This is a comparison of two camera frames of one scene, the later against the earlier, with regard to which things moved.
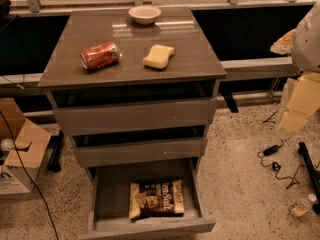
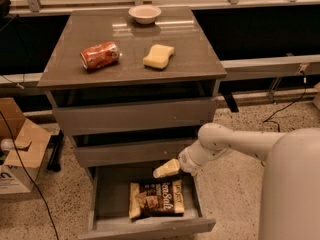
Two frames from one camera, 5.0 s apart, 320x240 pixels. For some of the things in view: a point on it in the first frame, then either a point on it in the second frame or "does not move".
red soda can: (100, 56) does not move
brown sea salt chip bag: (153, 198) does not move
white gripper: (307, 45) → (187, 161)
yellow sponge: (158, 56) does not move
